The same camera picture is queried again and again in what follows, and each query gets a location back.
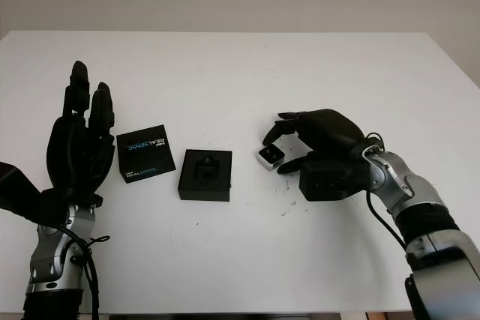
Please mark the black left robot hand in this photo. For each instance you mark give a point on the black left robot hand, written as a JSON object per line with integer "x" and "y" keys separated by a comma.
{"x": 78, "y": 155}

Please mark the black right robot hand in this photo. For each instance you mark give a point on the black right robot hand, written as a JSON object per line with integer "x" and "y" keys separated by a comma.
{"x": 330, "y": 129}

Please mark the small silver RealSense camera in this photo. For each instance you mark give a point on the small silver RealSense camera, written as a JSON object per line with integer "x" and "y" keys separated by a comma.
{"x": 270, "y": 158}

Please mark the black RealSense box lid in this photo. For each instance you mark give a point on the black RealSense box lid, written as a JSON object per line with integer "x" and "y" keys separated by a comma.
{"x": 146, "y": 155}

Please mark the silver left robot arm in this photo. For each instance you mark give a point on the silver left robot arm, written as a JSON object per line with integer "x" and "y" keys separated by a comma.
{"x": 48, "y": 260}

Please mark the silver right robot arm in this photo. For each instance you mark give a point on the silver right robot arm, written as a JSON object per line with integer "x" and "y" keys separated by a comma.
{"x": 423, "y": 200}

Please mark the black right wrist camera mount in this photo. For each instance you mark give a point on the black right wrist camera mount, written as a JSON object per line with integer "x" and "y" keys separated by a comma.
{"x": 330, "y": 181}

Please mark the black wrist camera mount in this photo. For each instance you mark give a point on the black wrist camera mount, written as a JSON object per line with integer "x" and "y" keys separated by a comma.
{"x": 26, "y": 192}
{"x": 330, "y": 181}

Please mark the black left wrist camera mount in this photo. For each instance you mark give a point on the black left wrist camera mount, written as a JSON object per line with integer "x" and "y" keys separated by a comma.
{"x": 26, "y": 192}

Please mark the black box base with camera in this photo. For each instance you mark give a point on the black box base with camera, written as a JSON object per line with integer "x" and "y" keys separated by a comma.
{"x": 204, "y": 190}

